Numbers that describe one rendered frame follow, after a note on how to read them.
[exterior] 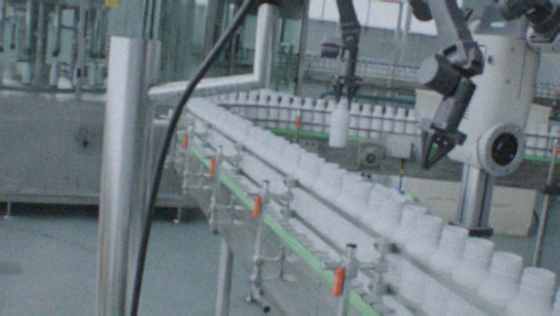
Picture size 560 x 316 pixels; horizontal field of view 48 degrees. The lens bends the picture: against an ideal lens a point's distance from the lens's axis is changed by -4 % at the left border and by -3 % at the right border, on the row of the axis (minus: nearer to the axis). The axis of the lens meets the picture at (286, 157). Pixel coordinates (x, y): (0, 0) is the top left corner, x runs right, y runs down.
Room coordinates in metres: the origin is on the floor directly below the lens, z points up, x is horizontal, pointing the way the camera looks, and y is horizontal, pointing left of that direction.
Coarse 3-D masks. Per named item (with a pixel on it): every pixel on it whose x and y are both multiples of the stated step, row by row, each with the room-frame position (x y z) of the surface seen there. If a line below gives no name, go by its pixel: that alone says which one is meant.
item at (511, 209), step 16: (432, 96) 5.58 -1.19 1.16; (416, 112) 6.06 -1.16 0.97; (544, 112) 5.63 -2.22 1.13; (528, 128) 5.61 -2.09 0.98; (416, 192) 5.63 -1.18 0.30; (432, 192) 5.59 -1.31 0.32; (448, 192) 5.60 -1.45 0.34; (496, 192) 5.61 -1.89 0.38; (512, 192) 5.61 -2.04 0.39; (528, 192) 5.62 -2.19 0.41; (432, 208) 5.59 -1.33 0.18; (448, 208) 5.60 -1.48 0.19; (496, 208) 5.61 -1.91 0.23; (512, 208) 5.61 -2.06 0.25; (528, 208) 5.61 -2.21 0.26; (496, 224) 5.62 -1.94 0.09; (512, 224) 5.61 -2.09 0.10; (528, 224) 5.61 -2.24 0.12
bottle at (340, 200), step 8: (344, 176) 1.22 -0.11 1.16; (352, 176) 1.24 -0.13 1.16; (360, 176) 1.23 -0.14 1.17; (344, 184) 1.21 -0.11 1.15; (352, 184) 1.20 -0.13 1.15; (344, 192) 1.21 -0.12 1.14; (336, 200) 1.21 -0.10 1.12; (344, 200) 1.20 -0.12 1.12; (336, 216) 1.20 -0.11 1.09; (336, 224) 1.20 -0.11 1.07; (336, 232) 1.20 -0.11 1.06; (336, 240) 1.20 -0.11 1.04; (328, 248) 1.22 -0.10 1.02; (328, 256) 1.21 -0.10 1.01; (336, 256) 1.20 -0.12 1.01
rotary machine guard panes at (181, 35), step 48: (0, 0) 4.40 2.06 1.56; (48, 0) 4.51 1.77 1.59; (96, 0) 4.62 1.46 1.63; (144, 0) 4.73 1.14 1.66; (192, 0) 4.84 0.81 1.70; (0, 48) 4.41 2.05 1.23; (48, 48) 4.51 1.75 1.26; (96, 48) 4.62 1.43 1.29; (192, 48) 4.86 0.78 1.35; (48, 96) 4.52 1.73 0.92; (96, 96) 4.63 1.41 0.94
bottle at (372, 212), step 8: (376, 192) 1.10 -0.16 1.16; (384, 192) 1.12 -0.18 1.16; (376, 200) 1.09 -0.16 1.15; (368, 208) 1.11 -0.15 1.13; (376, 208) 1.09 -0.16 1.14; (360, 216) 1.11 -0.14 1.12; (368, 216) 1.09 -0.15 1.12; (376, 216) 1.09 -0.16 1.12; (368, 224) 1.09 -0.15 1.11; (360, 232) 1.10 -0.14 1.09; (360, 240) 1.10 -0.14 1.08; (368, 240) 1.08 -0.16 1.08; (360, 248) 1.09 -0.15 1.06; (368, 248) 1.08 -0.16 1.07; (360, 256) 1.09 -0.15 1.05; (360, 272) 1.09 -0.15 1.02; (360, 280) 1.09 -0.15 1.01
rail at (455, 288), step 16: (192, 112) 2.57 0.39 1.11; (224, 160) 2.00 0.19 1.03; (336, 208) 1.18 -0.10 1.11; (304, 224) 1.32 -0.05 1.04; (400, 256) 0.94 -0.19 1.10; (368, 272) 1.03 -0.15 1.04; (432, 272) 0.85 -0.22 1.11; (448, 288) 0.81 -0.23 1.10; (400, 304) 0.92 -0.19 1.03; (480, 304) 0.74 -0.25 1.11
